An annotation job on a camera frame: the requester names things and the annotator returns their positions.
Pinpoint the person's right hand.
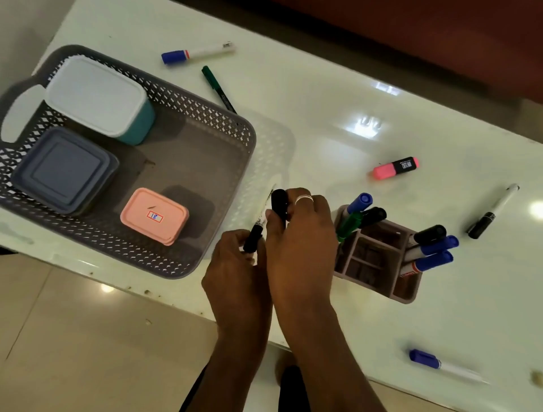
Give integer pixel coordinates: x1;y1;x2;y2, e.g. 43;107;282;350
265;188;339;318

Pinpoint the person's left hand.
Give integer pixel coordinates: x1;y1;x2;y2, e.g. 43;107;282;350
202;229;273;332

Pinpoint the black-capped white marker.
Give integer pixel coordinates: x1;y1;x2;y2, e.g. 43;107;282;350
243;189;276;254
408;224;447;248
467;183;520;240

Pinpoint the person's right forearm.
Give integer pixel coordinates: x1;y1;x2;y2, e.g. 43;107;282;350
276;303;387;412

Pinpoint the person's left forearm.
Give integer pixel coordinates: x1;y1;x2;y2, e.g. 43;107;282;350
180;325;271;412

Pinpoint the green marker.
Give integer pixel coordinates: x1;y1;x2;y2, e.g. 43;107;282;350
337;211;365;243

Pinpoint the blue-capped white marker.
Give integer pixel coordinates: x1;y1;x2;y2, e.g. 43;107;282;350
343;193;373;217
405;235;460;260
161;41;236;65
409;349;488;385

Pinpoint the small pink lidded container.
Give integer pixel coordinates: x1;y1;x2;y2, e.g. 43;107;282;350
120;188;190;247

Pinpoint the grey perforated plastic basket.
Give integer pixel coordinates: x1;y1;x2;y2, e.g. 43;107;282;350
0;44;257;279

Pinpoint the pink highlighter with black cap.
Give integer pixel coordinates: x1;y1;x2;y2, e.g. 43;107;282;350
372;156;420;181

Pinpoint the mauve plastic pen organizer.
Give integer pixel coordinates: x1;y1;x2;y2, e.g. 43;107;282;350
333;205;423;304

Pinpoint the green pen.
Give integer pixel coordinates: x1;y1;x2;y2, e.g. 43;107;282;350
201;65;237;114

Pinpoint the blue-capped red-labelled marker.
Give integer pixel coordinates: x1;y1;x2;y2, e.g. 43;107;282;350
400;250;454;278

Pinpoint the grey-blue square lidded container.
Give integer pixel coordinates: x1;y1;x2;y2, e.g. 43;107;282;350
10;126;120;216

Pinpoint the white-lidded teal container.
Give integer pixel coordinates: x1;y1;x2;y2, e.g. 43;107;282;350
44;55;156;146

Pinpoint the red-brown sofa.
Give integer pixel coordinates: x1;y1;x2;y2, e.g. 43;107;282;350
271;0;543;104

